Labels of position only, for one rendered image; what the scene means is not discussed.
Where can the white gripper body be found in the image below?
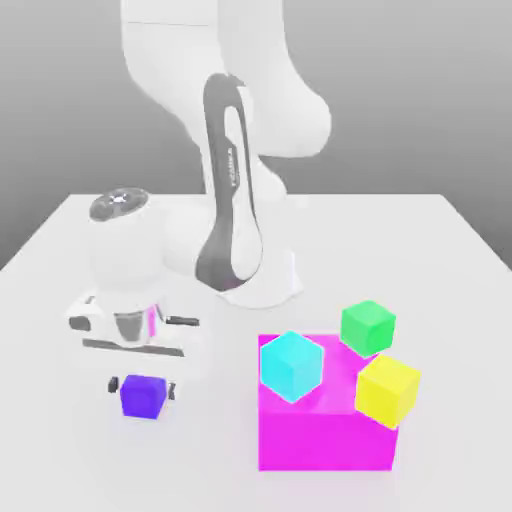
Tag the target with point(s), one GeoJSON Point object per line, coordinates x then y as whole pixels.
{"type": "Point", "coordinates": [136, 362]}

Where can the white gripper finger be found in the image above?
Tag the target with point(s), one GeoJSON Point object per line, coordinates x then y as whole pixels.
{"type": "Point", "coordinates": [113, 384]}
{"type": "Point", "coordinates": [172, 390]}

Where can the small purple cube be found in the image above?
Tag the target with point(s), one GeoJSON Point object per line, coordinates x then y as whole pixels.
{"type": "Point", "coordinates": [142, 396]}

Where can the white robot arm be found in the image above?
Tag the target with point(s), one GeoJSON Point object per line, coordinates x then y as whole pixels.
{"type": "Point", "coordinates": [176, 120]}

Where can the small cyan cube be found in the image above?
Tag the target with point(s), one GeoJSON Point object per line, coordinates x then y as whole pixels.
{"type": "Point", "coordinates": [291, 366]}

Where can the small green cube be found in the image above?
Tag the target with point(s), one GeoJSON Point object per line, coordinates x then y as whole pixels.
{"type": "Point", "coordinates": [368, 328]}

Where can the small yellow cube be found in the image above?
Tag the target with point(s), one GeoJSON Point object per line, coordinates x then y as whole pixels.
{"type": "Point", "coordinates": [387, 391]}

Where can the large magenta box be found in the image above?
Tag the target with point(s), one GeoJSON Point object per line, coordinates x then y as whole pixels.
{"type": "Point", "coordinates": [324, 440]}

